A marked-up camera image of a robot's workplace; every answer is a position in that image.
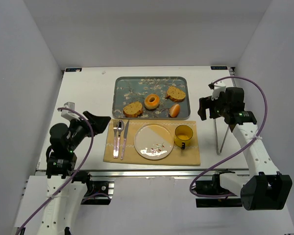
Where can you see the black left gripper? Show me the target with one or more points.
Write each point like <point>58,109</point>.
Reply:
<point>88,124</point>

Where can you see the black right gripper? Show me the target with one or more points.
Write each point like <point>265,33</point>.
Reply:
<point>211,107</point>

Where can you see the orange glazed bagel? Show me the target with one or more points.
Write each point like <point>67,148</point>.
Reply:
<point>152,101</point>

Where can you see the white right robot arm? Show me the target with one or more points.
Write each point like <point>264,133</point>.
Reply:
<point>267,188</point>

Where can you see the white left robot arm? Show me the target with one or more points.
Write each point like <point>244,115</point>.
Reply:
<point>66,187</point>

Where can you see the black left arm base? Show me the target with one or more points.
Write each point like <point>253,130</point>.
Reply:
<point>97,190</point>

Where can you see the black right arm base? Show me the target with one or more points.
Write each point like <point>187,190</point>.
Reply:
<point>216,194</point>

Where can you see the left bread slice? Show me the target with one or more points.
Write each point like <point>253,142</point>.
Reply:
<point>133,109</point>

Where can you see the bread slice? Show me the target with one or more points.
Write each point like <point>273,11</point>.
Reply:
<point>175,94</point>
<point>133,109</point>

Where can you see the small orange bread roll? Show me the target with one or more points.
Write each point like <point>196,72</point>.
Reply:
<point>174,110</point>

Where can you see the right bread slice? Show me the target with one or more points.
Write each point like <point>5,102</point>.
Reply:
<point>175,94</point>

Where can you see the silver fork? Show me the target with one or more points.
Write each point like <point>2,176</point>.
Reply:
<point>115,128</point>

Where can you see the silver spoon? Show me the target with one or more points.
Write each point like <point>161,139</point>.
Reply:
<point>119,131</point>

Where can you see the silver table knife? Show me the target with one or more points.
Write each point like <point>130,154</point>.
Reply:
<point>124,139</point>

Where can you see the yellow mug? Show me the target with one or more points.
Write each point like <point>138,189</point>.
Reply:
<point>182,136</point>

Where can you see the blue floral serving tray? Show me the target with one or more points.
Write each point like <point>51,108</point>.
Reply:
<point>131,89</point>

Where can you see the right blue corner label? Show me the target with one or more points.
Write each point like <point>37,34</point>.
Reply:
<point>219,68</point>

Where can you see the blue corner label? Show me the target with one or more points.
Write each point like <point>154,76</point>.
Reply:
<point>73,69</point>
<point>219,68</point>

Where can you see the left blue corner label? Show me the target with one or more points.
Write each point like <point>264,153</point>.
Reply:
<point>73,69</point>

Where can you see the white and yellow plate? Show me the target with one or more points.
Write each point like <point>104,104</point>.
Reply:
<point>153,142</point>

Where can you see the yellow cloth placemat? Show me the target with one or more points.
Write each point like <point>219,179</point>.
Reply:
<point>188,157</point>

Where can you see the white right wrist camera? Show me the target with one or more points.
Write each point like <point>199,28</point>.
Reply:
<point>217,88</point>

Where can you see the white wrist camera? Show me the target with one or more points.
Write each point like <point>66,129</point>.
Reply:
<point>68,114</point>
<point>217,88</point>

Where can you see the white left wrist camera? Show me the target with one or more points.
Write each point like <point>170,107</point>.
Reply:
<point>68,114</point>

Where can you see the aluminium table front rail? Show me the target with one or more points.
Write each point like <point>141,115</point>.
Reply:
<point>146,173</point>

